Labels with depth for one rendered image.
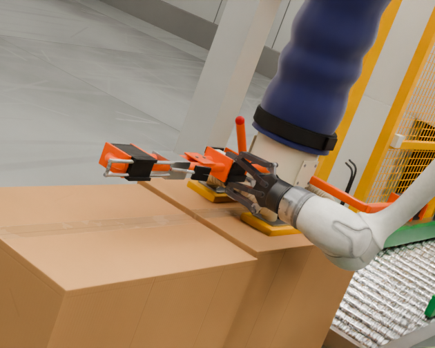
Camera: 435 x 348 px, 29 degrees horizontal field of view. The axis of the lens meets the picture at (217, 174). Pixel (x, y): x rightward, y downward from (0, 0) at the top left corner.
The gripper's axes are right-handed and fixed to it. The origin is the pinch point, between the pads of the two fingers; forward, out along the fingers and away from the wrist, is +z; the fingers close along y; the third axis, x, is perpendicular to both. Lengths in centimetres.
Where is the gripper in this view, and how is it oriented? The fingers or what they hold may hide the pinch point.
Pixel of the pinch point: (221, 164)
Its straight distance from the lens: 201.0
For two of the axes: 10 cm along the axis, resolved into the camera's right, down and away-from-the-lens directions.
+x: 5.8, -0.1, 8.2
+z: -7.4, -4.3, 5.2
